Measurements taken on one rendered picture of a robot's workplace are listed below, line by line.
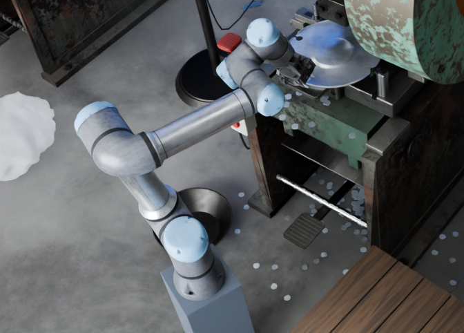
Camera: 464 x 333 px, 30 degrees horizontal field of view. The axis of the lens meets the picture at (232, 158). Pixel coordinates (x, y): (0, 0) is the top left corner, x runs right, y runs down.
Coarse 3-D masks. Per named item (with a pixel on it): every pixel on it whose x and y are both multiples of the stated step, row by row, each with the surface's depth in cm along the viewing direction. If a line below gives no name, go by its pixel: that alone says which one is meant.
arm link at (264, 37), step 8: (256, 24) 220; (264, 24) 219; (272, 24) 219; (248, 32) 220; (256, 32) 219; (264, 32) 218; (272, 32) 218; (280, 32) 223; (248, 40) 222; (256, 40) 219; (264, 40) 218; (272, 40) 219; (280, 40) 222; (256, 48) 221; (264, 48) 221; (272, 48) 222; (280, 48) 224; (264, 56) 222; (272, 56) 225; (280, 56) 226
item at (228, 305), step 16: (160, 272) 257; (224, 288) 250; (240, 288) 251; (176, 304) 260; (192, 304) 248; (208, 304) 248; (224, 304) 252; (240, 304) 256; (192, 320) 249; (208, 320) 253; (224, 320) 257; (240, 320) 262
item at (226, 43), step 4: (232, 32) 274; (224, 36) 274; (228, 36) 273; (232, 36) 273; (236, 36) 273; (220, 40) 273; (224, 40) 272; (228, 40) 272; (232, 40) 272; (236, 40) 271; (240, 40) 272; (220, 44) 271; (224, 44) 271; (228, 44) 271; (232, 44) 270; (236, 44) 271; (220, 48) 272; (224, 48) 270; (228, 48) 270; (232, 48) 270
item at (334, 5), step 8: (320, 0) 246; (328, 0) 244; (336, 0) 243; (320, 8) 247; (328, 8) 247; (336, 8) 244; (344, 8) 242; (320, 16) 251; (328, 16) 249; (336, 16) 244; (344, 16) 244; (344, 24) 247
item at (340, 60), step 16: (304, 32) 265; (320, 32) 264; (336, 32) 263; (352, 32) 262; (304, 48) 261; (320, 48) 259; (336, 48) 258; (352, 48) 256; (320, 64) 255; (336, 64) 253; (352, 64) 253; (368, 64) 252; (320, 80) 251; (336, 80) 250; (352, 80) 249
